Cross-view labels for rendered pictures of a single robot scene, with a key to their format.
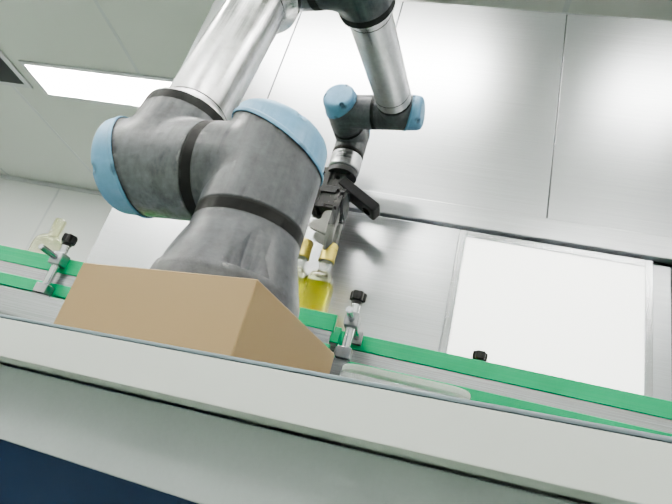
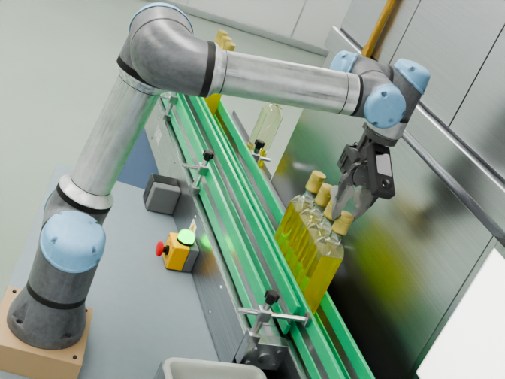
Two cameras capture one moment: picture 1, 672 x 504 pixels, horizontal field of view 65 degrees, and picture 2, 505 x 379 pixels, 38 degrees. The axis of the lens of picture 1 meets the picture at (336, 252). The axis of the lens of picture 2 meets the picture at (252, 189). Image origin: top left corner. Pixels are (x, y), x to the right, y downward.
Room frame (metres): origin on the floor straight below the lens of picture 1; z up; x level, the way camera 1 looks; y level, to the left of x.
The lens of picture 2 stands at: (-0.03, -0.97, 1.78)
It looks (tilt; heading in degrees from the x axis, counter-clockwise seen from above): 24 degrees down; 50
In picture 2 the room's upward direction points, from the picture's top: 24 degrees clockwise
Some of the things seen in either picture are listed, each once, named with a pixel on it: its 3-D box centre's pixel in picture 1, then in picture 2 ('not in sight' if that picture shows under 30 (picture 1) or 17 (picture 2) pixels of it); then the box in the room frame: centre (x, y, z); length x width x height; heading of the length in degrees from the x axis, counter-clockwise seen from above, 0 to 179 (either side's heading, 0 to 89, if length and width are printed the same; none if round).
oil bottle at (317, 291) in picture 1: (309, 318); (314, 278); (1.06, 0.01, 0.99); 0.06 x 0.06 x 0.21; 77
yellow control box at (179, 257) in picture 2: not in sight; (179, 253); (0.94, 0.37, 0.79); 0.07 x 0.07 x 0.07; 77
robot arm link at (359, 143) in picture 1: (352, 138); (402, 89); (1.06, 0.04, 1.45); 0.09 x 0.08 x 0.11; 159
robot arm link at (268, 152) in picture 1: (262, 172); (68, 253); (0.51, 0.10, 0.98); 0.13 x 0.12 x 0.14; 69
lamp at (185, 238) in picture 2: not in sight; (186, 236); (0.94, 0.37, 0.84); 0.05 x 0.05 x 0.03
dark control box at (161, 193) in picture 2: not in sight; (161, 194); (1.00, 0.64, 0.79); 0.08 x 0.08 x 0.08; 77
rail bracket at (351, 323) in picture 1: (352, 329); (272, 317); (0.91, -0.07, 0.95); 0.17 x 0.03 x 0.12; 167
